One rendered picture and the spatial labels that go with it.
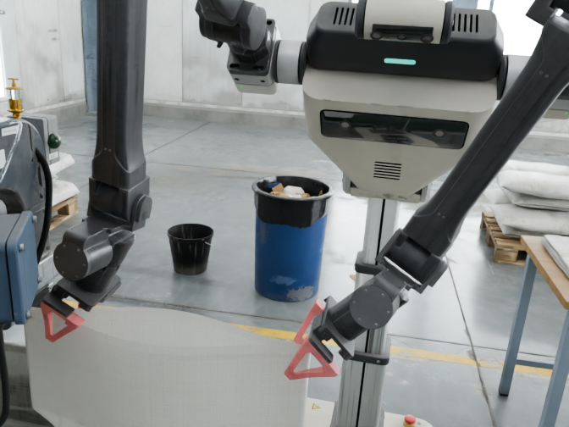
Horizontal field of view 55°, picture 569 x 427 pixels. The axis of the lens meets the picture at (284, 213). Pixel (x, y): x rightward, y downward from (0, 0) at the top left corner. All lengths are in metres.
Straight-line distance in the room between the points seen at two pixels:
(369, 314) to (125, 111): 0.41
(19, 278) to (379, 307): 0.42
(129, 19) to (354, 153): 0.65
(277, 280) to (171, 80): 6.58
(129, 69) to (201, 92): 8.50
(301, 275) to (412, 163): 2.02
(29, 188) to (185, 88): 8.30
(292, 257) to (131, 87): 2.43
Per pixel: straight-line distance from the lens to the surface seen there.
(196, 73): 9.24
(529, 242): 2.43
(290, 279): 3.17
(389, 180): 1.30
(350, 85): 1.14
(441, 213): 0.73
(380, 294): 0.72
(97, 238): 0.81
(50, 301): 0.90
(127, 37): 0.74
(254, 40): 1.04
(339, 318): 0.81
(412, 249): 0.77
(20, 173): 1.06
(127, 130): 0.78
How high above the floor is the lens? 1.51
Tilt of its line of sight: 19 degrees down
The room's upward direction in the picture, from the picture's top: 3 degrees clockwise
